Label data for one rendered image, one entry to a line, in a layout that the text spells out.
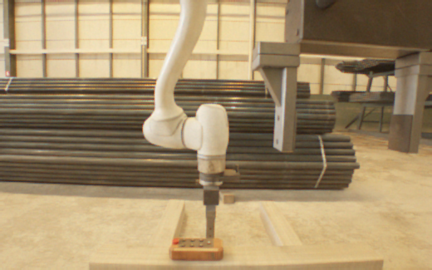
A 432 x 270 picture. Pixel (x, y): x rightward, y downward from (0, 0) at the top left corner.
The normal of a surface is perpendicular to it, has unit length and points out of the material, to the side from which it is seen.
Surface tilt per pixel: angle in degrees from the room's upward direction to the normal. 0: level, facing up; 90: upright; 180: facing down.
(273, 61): 90
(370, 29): 90
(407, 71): 90
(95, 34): 90
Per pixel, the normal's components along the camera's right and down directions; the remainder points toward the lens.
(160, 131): -0.35, 0.36
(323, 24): 0.02, 0.11
